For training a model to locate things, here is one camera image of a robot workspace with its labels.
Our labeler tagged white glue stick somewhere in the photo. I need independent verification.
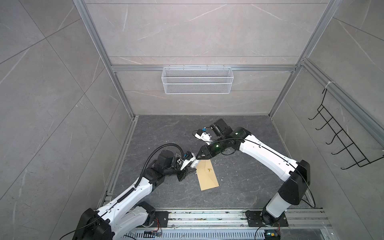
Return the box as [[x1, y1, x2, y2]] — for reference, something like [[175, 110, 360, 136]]
[[191, 160, 200, 169]]

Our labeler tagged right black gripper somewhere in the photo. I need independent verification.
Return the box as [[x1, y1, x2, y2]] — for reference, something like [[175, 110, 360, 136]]
[[194, 137, 227, 161]]

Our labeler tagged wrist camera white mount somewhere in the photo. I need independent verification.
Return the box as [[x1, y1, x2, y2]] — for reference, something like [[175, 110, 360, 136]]
[[177, 151, 196, 171], [193, 128, 213, 143]]

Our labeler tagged left black camera cable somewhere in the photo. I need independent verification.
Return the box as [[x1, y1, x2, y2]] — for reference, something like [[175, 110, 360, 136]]
[[133, 143, 184, 188]]

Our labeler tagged white wire mesh basket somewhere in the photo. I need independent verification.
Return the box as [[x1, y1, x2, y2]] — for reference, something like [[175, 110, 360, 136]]
[[162, 67, 234, 95]]

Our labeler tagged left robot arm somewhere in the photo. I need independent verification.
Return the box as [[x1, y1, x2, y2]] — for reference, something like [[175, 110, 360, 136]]
[[73, 150, 199, 240]]

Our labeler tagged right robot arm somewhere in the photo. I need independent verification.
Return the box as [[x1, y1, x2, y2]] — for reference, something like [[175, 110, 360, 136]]
[[194, 119, 311, 226]]

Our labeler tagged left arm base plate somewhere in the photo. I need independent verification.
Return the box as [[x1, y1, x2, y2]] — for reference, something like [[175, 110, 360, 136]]
[[151, 211, 169, 229]]

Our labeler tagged slotted cable duct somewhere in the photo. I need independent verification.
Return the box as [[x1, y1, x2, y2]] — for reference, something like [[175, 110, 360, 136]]
[[120, 229, 266, 240]]

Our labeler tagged tan paper envelope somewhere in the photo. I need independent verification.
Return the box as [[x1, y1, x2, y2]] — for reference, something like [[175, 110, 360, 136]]
[[197, 160, 219, 191]]

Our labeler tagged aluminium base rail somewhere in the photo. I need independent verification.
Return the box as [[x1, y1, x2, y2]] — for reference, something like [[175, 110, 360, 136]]
[[158, 209, 332, 230]]

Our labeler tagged right black camera cable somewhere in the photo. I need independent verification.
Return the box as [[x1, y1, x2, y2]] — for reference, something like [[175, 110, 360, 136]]
[[191, 128, 259, 156]]

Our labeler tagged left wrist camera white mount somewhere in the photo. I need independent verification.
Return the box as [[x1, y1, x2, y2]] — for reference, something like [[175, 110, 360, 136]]
[[177, 151, 196, 171]]

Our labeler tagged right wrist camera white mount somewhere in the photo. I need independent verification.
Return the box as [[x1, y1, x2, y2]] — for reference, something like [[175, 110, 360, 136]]
[[193, 128, 213, 143]]

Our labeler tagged black wire hook rack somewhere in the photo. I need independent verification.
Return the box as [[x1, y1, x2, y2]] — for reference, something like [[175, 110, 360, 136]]
[[308, 89, 384, 171]]

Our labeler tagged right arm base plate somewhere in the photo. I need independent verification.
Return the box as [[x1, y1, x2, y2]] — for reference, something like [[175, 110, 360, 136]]
[[245, 210, 289, 227]]

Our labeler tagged black camera cable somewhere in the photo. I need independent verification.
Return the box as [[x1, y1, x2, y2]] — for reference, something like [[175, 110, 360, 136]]
[[191, 128, 259, 156], [133, 143, 184, 188]]

